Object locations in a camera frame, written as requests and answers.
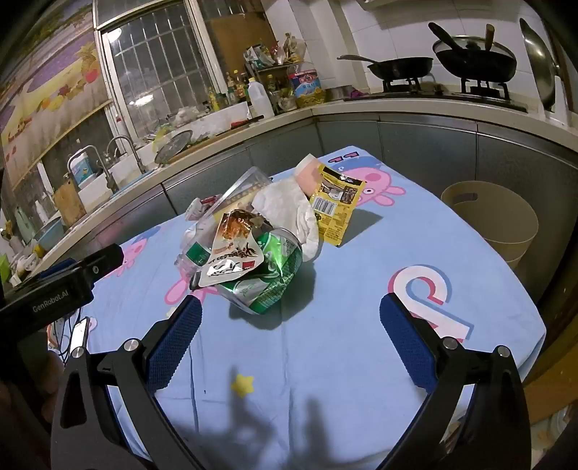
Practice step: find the clear plastic container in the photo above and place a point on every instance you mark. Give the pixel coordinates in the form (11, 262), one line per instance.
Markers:
(246, 185)

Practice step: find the pink paper cup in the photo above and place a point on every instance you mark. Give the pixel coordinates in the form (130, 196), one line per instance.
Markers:
(306, 174)

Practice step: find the black frying pan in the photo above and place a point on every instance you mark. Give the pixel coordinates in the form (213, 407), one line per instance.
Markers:
(402, 68)

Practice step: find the grey kitchen counter cabinets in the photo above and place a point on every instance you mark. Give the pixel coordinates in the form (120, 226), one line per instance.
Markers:
(406, 144)

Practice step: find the small red white wrapper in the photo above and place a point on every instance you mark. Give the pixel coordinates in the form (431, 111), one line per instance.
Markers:
(203, 205)

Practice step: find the wooden cutting board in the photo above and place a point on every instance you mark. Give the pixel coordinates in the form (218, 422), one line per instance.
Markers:
(70, 203)

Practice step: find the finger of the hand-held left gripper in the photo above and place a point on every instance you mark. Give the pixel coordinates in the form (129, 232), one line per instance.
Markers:
(58, 268)
(101, 262)

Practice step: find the yellow snack packet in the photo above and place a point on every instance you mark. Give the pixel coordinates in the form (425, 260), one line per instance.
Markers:
(336, 217)

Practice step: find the steel faucet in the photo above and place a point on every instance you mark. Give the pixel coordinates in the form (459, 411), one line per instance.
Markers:
(101, 162)
(135, 151)

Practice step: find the white plastic jug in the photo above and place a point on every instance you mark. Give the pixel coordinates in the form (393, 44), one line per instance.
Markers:
(260, 101)

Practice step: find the yellow cooking oil bottle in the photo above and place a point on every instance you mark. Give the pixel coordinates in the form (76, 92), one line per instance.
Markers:
(307, 88)

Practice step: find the gas stove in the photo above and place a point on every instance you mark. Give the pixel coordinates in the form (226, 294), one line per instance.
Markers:
(429, 97)

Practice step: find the cartoon printed blue blanket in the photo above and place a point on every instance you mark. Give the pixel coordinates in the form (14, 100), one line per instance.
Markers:
(316, 316)

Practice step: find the metal spice rack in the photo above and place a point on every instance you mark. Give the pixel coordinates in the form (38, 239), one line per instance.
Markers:
(271, 68)

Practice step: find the clear bottle with green label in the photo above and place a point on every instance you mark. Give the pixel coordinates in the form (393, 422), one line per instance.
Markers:
(198, 253)

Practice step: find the fruit wall poster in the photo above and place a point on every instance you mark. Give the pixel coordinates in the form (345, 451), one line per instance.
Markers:
(45, 90)

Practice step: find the white tissue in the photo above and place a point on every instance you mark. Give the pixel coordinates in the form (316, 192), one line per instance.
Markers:
(289, 203)

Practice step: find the crushed green can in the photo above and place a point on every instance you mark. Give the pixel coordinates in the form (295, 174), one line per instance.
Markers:
(271, 280)

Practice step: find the black wok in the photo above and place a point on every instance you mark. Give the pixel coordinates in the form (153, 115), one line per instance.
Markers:
(478, 67)

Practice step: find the steel pot lid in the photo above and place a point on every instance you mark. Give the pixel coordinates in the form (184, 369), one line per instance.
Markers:
(539, 63)

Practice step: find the silver snack wrapper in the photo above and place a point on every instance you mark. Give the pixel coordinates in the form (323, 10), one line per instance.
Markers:
(230, 257)

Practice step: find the row of sauce bottles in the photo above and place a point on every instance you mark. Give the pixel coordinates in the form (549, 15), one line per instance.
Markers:
(230, 92)

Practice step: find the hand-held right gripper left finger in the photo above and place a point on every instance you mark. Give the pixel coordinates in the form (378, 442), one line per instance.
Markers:
(178, 336)

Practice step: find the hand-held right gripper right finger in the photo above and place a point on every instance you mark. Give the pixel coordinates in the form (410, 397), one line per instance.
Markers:
(402, 334)

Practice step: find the beige plastic waste bin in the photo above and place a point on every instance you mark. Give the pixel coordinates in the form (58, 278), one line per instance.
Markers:
(496, 226)

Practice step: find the round mesh strainer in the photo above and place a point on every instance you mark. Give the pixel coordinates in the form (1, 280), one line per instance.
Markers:
(174, 145)

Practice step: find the barred kitchen window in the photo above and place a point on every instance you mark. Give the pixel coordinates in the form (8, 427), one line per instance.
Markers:
(158, 68)

